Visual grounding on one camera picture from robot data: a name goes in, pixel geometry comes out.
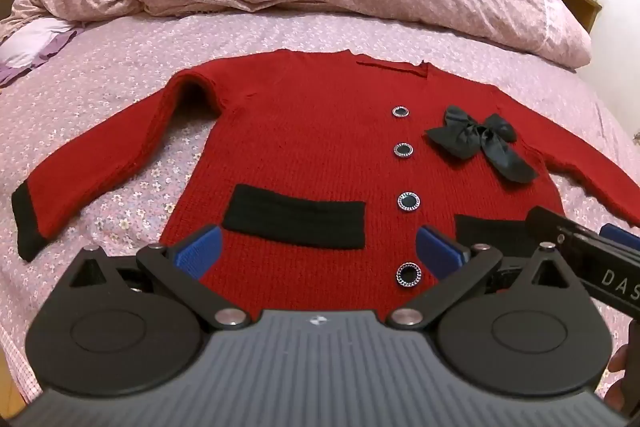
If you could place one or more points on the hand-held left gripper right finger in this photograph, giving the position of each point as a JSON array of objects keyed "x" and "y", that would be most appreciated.
[{"x": 440, "y": 249}]

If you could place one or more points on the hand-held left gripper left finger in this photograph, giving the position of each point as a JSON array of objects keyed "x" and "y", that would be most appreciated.
[{"x": 197, "y": 252}]

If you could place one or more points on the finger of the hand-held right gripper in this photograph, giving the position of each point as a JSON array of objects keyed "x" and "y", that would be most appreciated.
[
  {"x": 620, "y": 234},
  {"x": 550, "y": 222}
]

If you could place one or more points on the red knit sweater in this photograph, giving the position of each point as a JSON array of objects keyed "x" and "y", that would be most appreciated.
[{"x": 310, "y": 147}]

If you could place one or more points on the person's right hand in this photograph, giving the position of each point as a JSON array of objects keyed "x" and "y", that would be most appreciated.
[{"x": 620, "y": 364}]

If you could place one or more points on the pink floral bed sheet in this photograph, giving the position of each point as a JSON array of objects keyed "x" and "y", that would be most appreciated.
[{"x": 125, "y": 57}]

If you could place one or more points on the purple and white cloth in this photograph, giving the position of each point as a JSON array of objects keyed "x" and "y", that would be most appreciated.
[{"x": 30, "y": 42}]

